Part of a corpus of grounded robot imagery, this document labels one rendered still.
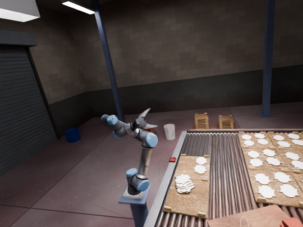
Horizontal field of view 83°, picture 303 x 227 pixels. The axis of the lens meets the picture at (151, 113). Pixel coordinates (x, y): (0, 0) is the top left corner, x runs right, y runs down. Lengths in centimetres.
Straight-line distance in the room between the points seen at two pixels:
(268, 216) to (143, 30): 650
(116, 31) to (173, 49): 231
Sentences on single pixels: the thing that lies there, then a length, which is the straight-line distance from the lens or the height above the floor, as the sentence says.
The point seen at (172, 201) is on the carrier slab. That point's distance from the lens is 167.
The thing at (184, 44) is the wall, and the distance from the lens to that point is 672.
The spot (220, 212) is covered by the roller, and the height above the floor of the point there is 92.
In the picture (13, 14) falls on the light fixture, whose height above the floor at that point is 308.
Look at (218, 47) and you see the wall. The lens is 674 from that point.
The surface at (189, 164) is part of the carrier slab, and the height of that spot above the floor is 94.
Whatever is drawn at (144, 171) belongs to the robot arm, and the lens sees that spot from 162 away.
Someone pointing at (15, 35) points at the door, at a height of 330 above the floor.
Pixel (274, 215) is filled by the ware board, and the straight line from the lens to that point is 152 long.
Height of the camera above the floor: 212
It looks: 17 degrees down
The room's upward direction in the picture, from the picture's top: 9 degrees counter-clockwise
